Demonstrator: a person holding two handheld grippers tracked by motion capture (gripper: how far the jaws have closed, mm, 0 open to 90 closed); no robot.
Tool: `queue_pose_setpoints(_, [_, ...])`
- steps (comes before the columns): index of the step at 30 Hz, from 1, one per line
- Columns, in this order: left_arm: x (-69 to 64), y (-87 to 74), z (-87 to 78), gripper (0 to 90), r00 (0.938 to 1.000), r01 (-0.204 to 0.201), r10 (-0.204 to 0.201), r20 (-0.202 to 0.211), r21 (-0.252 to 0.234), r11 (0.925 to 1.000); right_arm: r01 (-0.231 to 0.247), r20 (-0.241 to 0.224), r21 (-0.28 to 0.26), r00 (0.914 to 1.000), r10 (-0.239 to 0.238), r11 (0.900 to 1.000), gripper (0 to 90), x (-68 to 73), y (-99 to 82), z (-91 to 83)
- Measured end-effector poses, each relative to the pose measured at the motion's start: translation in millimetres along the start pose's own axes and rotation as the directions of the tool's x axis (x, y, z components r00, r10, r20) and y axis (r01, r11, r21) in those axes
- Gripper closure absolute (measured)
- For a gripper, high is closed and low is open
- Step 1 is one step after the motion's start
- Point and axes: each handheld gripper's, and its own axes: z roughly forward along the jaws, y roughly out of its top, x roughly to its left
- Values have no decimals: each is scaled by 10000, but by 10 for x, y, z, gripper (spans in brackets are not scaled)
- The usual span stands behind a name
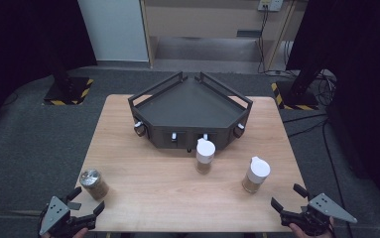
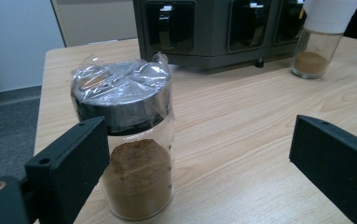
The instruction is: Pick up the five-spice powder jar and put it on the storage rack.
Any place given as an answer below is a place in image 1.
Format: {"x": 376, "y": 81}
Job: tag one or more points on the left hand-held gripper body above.
{"x": 56, "y": 211}

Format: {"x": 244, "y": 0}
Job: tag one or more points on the black stand with striped base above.
{"x": 296, "y": 95}
{"x": 68, "y": 91}

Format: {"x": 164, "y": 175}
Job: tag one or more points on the silver lid spice jar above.
{"x": 95, "y": 185}

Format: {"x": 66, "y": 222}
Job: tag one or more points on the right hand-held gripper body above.
{"x": 324, "y": 206}

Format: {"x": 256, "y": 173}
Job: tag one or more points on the wooden shelf unit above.
{"x": 204, "y": 23}

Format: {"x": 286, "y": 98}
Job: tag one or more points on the person's right hand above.
{"x": 298, "y": 231}

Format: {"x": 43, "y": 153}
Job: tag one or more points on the white panel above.
{"x": 114, "y": 29}

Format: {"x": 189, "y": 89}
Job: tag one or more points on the white wall socket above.
{"x": 270, "y": 4}

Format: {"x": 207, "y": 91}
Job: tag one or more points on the black curtain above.
{"x": 362, "y": 66}
{"x": 19, "y": 49}

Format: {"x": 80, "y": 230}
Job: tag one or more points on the white lid spice jar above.
{"x": 205, "y": 155}
{"x": 256, "y": 175}

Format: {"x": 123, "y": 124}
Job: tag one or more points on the person's left hand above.
{"x": 80, "y": 233}

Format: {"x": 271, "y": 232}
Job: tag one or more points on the black corner rack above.
{"x": 190, "y": 105}

